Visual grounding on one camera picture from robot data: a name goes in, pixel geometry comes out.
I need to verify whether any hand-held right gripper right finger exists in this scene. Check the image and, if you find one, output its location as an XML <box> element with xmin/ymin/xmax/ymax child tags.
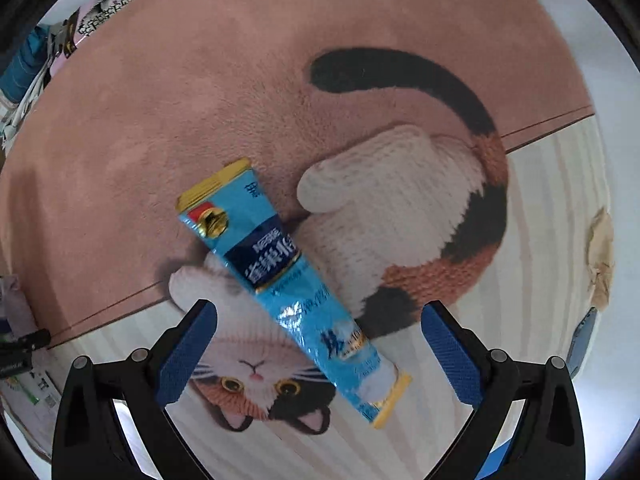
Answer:
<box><xmin>421</xmin><ymin>300</ymin><xmax>586</xmax><ymax>480</ymax></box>

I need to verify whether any cardboard box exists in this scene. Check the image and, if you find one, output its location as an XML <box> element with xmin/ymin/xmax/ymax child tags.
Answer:
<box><xmin>0</xmin><ymin>274</ymin><xmax>63</xmax><ymax>456</ymax></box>

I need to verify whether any black white patterned bag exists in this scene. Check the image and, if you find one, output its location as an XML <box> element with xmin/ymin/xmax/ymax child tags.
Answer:
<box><xmin>65</xmin><ymin>0</ymin><xmax>191</xmax><ymax>56</ymax></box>

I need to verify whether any blue stick sachet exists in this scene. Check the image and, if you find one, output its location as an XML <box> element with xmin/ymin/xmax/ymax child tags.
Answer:
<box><xmin>176</xmin><ymin>157</ymin><xmax>413</xmax><ymax>430</ymax></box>

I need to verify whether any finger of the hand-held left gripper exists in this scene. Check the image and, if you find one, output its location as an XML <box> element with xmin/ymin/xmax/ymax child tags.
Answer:
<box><xmin>0</xmin><ymin>329</ymin><xmax>52</xmax><ymax>380</ymax></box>

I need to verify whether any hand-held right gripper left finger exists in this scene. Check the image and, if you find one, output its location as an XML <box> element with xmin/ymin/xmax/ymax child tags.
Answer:
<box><xmin>51</xmin><ymin>299</ymin><xmax>218</xmax><ymax>480</ymax></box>

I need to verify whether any blue card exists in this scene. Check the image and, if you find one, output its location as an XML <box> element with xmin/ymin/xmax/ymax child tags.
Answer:
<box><xmin>566</xmin><ymin>306</ymin><xmax>598</xmax><ymax>376</ymax></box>

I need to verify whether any blue striped folded quilt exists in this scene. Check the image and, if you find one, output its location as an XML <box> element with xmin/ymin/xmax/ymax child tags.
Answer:
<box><xmin>0</xmin><ymin>27</ymin><xmax>48</xmax><ymax>96</ymax></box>

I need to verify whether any cat-printed table mat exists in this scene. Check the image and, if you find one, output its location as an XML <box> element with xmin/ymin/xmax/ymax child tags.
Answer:
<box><xmin>0</xmin><ymin>0</ymin><xmax>618</xmax><ymax>480</ymax></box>

